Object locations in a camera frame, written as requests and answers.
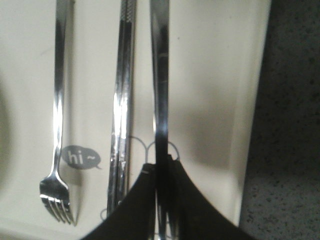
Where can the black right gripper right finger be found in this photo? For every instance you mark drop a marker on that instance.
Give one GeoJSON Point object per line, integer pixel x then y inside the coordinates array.
{"type": "Point", "coordinates": [191, 215]}

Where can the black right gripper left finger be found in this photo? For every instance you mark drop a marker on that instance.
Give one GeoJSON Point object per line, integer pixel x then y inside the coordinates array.
{"type": "Point", "coordinates": [134, 218]}

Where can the silver metal fork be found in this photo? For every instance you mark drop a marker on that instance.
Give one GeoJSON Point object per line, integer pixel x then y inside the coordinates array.
{"type": "Point", "coordinates": [53, 191]}

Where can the silver metal chopsticks pair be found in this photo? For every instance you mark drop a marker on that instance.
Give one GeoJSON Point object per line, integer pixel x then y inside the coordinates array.
{"type": "Point", "coordinates": [119, 165]}

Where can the silver metal spoon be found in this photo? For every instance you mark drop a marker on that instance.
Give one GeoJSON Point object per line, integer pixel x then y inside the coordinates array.
{"type": "Point", "coordinates": [166, 198]}

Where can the cream rabbit serving tray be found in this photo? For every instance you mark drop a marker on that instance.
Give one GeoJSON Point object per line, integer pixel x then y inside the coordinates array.
{"type": "Point", "coordinates": [215, 55]}

